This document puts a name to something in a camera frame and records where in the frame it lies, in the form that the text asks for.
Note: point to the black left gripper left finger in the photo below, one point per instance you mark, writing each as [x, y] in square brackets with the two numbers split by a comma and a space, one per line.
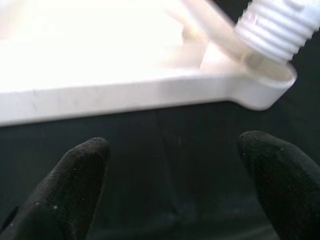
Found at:
[62, 195]

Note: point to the white plastic table leg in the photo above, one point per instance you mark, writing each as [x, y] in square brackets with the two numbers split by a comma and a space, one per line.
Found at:
[277, 27]

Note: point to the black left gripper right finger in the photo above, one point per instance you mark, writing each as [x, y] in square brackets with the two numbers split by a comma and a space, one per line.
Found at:
[287, 190]

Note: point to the white plastic table top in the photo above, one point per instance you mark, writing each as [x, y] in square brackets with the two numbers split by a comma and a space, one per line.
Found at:
[100, 62]

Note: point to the black tablecloth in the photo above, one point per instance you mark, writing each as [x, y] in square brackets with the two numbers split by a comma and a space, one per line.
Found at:
[175, 162]

